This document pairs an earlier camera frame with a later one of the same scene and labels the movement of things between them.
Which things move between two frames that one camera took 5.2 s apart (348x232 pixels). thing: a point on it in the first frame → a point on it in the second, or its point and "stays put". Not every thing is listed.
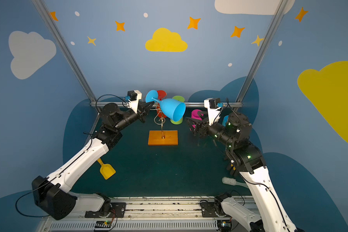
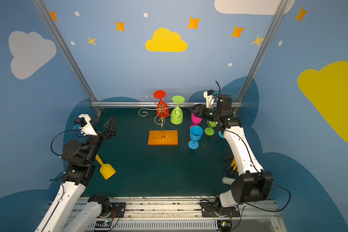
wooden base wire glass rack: [162, 137] stays put
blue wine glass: [174, 108] → [196, 133]
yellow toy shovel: [107, 170] stays put
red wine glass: [162, 94] stays put
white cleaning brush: [233, 181] stays put
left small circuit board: [103, 224] stays put
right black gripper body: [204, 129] → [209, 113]
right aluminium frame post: [280, 6] stays put
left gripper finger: [145, 111] → [111, 125]
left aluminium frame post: [42, 9] stays put
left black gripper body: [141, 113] → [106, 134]
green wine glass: [180, 98] stays put
